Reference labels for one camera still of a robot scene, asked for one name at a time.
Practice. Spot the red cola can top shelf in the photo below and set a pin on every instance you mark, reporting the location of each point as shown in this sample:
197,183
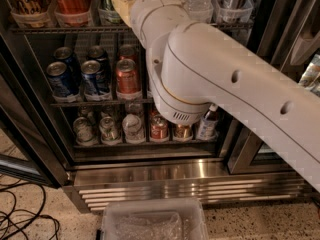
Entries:
73,12

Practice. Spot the stainless steel fridge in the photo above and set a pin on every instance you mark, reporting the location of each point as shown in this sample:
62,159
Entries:
236,165

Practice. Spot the green can top shelf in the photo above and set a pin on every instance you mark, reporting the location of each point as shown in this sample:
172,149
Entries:
107,13

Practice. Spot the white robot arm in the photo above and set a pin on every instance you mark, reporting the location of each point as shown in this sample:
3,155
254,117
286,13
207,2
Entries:
192,65

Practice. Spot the blue can back left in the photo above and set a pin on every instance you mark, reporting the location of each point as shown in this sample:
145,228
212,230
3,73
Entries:
67,55

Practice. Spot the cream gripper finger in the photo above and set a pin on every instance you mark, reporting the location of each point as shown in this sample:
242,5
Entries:
123,8

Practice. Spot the blue can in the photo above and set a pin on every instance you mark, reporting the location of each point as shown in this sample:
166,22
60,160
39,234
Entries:
67,55
96,85
98,53
65,90

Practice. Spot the copper can bottom front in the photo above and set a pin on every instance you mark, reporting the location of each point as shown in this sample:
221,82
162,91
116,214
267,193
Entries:
182,133

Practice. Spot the clear plastic storage bin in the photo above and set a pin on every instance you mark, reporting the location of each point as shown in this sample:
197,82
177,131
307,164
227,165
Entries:
166,219

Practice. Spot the yellow can top shelf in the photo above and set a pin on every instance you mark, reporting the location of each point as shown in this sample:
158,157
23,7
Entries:
32,13

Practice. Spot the orange can shelf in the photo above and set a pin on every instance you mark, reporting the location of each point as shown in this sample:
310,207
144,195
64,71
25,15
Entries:
128,80
127,51

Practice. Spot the open fridge glass door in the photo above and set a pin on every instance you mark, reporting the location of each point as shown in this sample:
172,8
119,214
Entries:
24,127

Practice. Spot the blue can front left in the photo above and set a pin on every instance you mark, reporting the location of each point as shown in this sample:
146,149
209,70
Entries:
65,90

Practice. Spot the silver can bottom left front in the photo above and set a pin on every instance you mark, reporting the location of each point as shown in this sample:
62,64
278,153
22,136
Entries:
85,135

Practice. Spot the tea bottle bottom shelf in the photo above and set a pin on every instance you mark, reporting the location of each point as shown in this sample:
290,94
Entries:
207,124

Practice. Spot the orange can front middle shelf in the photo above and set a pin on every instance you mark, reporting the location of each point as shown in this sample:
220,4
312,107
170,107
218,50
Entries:
128,80

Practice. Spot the clear water bottle right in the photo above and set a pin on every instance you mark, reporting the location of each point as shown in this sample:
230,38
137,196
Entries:
199,10

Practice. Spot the orange can back middle shelf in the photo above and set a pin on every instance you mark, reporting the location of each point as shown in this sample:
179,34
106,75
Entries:
127,51

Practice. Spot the red can bottom front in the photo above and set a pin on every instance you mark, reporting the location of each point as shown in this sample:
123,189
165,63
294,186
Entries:
158,129

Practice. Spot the clear bottle bottom shelf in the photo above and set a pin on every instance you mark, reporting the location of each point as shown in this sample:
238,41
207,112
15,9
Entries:
133,129

